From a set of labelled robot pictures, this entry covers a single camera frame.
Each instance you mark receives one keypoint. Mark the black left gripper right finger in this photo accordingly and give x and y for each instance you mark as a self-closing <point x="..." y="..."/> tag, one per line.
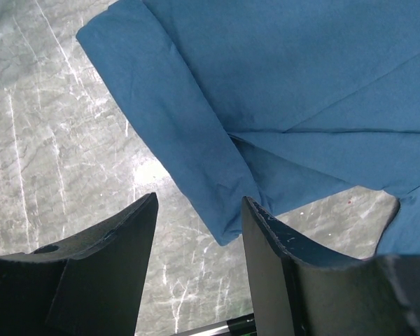
<point x="300" y="287"/>

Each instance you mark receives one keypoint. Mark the blue t shirt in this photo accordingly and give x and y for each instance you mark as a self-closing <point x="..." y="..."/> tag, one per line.
<point x="286" y="102"/>

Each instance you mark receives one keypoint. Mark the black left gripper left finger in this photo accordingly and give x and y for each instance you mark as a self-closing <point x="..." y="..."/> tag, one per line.
<point x="90" y="283"/>

